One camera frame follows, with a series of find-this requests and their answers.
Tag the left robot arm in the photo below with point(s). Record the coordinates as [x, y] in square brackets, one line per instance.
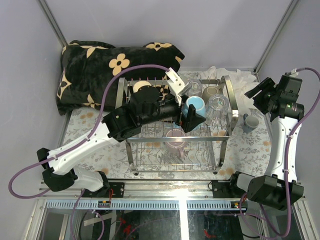
[144, 107]

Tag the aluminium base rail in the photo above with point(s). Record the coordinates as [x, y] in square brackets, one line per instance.
[194, 195]

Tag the aluminium frame post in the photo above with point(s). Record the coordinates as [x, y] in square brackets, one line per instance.
[276, 34]
[52, 22]

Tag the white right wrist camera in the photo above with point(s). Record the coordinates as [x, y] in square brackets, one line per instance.
[293, 73]

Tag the clear glass tumbler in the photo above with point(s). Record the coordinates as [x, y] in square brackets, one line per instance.
[195, 88]
[216, 109]

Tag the right aluminium frame post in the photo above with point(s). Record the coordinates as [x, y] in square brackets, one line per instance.
[276, 34]

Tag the stainless steel dish rack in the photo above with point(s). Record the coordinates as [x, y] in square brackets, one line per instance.
[162, 147]

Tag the black floral plush blanket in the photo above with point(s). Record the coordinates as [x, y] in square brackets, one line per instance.
[88, 66]

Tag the olive beige mug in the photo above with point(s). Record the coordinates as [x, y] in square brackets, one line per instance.
[209, 92]

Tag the grey textured coffee mug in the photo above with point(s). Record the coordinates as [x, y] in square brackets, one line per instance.
[250, 123]

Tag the white crumpled cloth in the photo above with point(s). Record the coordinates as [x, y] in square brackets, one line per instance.
[242, 82]

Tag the floral patterned table mat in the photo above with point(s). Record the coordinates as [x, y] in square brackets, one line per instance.
[245, 152]

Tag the pink mug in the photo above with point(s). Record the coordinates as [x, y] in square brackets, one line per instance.
[176, 147]

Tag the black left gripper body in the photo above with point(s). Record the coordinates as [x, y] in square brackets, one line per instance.
[168, 107]

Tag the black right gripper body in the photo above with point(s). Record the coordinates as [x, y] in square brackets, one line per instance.
[262, 100]

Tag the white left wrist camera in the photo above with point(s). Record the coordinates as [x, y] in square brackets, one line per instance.
[177, 85]

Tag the clear glass tumbler front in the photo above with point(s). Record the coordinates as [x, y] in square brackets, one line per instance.
[216, 109]

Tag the light blue mug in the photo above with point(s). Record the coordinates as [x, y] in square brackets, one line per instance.
[199, 105]

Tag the left aluminium frame post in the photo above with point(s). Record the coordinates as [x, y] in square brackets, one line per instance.
[52, 22]

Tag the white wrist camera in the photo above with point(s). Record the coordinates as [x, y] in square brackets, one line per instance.
[293, 73]
[177, 85]

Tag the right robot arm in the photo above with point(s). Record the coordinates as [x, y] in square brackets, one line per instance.
[278, 187]

